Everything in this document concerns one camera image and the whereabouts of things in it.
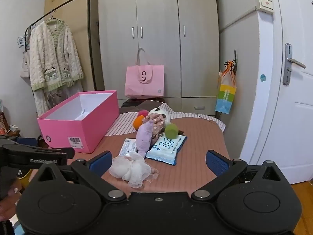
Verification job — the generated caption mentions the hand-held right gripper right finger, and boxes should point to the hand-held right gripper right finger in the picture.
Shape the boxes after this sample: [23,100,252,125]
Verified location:
[191,150,292,201]

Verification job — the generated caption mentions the pink paper shopping bag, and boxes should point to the pink paper shopping bag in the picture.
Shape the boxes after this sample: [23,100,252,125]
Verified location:
[125,48,165,99]

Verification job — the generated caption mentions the green ball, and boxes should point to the green ball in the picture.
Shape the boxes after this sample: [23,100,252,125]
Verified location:
[165,124,178,139]

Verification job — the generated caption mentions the brown striped blanket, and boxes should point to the brown striped blanket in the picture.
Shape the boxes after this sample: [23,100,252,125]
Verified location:
[66,116,231,194]

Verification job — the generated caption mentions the grey three-door wardrobe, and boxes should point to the grey three-door wardrobe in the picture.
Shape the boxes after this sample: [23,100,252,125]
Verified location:
[96,0,220,115]

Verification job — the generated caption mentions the dark cushion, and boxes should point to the dark cushion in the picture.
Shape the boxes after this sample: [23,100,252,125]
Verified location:
[121,98,167,108]

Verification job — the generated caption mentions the silver door handle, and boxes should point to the silver door handle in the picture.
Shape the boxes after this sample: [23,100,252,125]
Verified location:
[283,43,306,86]

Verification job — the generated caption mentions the printed package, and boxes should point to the printed package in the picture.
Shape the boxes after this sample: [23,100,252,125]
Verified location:
[0,100,10,135]

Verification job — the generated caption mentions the striped bed sheet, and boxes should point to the striped bed sheet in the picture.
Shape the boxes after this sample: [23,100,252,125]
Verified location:
[105,103,226,136]

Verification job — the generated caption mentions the small white packet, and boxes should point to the small white packet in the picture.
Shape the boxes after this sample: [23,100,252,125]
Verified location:
[119,138,139,157]

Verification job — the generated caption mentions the light wooden cabinet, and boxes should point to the light wooden cabinet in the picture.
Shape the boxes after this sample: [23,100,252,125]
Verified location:
[44,0,99,91]

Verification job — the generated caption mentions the blue wet wipes pack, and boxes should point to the blue wet wipes pack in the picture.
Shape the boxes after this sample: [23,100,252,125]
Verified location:
[145,134,188,165]

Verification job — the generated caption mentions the white mesh bath puff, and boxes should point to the white mesh bath puff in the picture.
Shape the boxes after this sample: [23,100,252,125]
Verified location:
[108,151,159,189]

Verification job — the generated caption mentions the orange ball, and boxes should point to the orange ball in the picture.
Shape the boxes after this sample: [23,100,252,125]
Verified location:
[133,116,145,130]

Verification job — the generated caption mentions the black wall hook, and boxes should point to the black wall hook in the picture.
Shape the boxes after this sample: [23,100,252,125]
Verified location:
[224,49,239,75]

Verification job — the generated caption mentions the colourful paper gift bag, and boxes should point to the colourful paper gift bag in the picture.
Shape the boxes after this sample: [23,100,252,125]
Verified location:
[215,66,237,114]

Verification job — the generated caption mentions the purple plush toy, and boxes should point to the purple plush toy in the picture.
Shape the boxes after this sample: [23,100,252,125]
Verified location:
[136,120,154,157]

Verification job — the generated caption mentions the white panda plush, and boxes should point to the white panda plush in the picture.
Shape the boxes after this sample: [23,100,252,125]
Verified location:
[148,107,174,125]

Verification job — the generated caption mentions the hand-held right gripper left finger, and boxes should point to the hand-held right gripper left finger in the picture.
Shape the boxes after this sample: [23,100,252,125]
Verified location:
[29,151,128,201]

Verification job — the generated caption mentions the floral fabric toy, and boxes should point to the floral fabric toy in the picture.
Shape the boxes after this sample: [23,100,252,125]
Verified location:
[142,114,165,139]

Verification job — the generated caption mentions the beige wall switch box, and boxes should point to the beige wall switch box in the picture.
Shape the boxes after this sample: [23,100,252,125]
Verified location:
[255,0,274,14]

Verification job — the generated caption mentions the white tote bag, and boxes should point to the white tote bag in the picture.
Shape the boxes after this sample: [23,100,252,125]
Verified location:
[20,50,31,79]

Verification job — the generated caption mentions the black clothes rack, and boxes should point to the black clothes rack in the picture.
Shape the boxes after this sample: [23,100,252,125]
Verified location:
[24,0,97,91]

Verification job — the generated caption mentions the pink cardboard box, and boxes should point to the pink cardboard box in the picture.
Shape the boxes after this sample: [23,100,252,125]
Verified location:
[37,90,120,154]

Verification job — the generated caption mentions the clothes hanger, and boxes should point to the clothes hanger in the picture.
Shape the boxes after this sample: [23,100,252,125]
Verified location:
[48,10,61,23]

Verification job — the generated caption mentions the white fluffy panda robe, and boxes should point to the white fluffy panda robe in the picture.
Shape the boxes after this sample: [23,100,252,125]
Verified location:
[29,20,84,117]

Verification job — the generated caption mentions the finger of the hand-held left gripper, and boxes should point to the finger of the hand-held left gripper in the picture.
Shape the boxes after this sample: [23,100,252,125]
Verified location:
[13,137,40,148]

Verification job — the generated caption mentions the blue wire hangers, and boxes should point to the blue wire hangers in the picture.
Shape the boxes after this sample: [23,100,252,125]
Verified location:
[17,36,31,52]

